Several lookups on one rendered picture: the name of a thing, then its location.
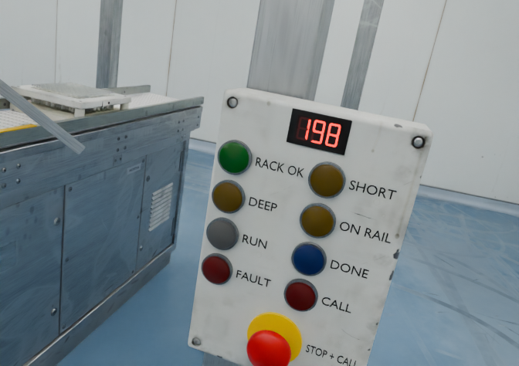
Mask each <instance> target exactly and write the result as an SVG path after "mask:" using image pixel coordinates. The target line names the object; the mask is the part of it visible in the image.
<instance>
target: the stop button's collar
mask: <svg viewBox="0 0 519 366"><path fill-rule="evenodd" d="M260 330H271V331H274V332H277V333H278V334H280V335H281V336H282V337H284V338H285V339H286V341H287V342H288V344H289V345H290V349H291V359H290V362H291V361H293V360H294V359H295V358H296V357H297V356H298V354H299V353H300V350H301V348H302V337H301V333H300V330H299V329H298V327H297V325H296V324H295V323H294V322H293V321H292V320H291V319H289V318H288V317H286V316H284V315H282V314H280V313H274V312H267V313H262V314H259V315H257V316H256V317H254V318H253V320H252V321H251V323H250V325H249V327H248V330H247V339H248V341H249V339H250V337H251V336H252V335H253V334H254V333H256V332H257V331H260ZM339 357H342V358H344V357H343V356H339ZM339 357H338V358H339ZM346 360H347V362H346ZM338 363H340V364H342V362H339V361H338ZM344 363H347V366H348V358H346V359H345V361H344V362H343V364H344Z"/></svg>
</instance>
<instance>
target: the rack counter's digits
mask: <svg viewBox="0 0 519 366"><path fill-rule="evenodd" d="M342 128H343V124H339V123H335V122H330V121H326V120H320V119H316V118H313V117H305V116H302V115H298V119H297V126H296V130H295V135H294V139H295V140H299V141H305V142H309V143H312V144H319V145H322V146H326V147H332V148H336V149H338V145H339V141H340V138H341V132H342Z"/></svg>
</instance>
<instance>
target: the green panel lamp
mask: <svg viewBox="0 0 519 366"><path fill-rule="evenodd" d="M219 161H220V164H221V166H222V167H223V168H224V169H225V170H227V171H228V172H231V173H240V172H242V171H244V170H245V169H246V167H247V165H248V163H249V155H248V152H247V150H246V149H245V148H244V147H243V146H242V145H241V144H238V143H236V142H230V143H228V144H225V145H224V146H223V147H222V149H221V151H220V152H219Z"/></svg>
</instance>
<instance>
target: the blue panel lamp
mask: <svg viewBox="0 0 519 366"><path fill-rule="evenodd" d="M293 262H294V265H295V267H296V268H297V269H298V270H299V271H301V272H302V273H305V274H308V275H311V274H315V273H318V272H320V271H321V270H322V268H323V267H324V256H323V254H322V252H321V251H320V250H319V249H317V248H316V247H314V246H301V247H299V248H298V249H297V250H296V251H295V253H294V255H293Z"/></svg>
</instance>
